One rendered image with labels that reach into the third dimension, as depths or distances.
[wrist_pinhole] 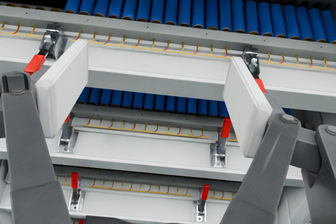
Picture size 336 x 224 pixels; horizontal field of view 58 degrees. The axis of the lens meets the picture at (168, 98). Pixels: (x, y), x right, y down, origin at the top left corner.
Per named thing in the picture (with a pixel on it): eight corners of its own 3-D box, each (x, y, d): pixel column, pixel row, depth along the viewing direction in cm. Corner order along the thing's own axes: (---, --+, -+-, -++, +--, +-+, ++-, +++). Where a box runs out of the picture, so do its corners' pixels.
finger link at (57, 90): (54, 140, 15) (38, 138, 15) (88, 81, 21) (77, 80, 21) (50, 84, 13) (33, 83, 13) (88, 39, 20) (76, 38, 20)
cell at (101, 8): (113, -8, 48) (105, 23, 44) (101, -9, 48) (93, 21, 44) (112, -17, 46) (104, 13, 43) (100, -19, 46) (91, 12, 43)
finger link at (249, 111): (258, 106, 14) (274, 108, 14) (230, 55, 20) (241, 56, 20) (243, 158, 15) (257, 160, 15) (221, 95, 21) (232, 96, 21)
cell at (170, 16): (177, 0, 48) (175, 31, 45) (166, -1, 48) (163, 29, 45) (179, -9, 47) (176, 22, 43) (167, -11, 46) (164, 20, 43)
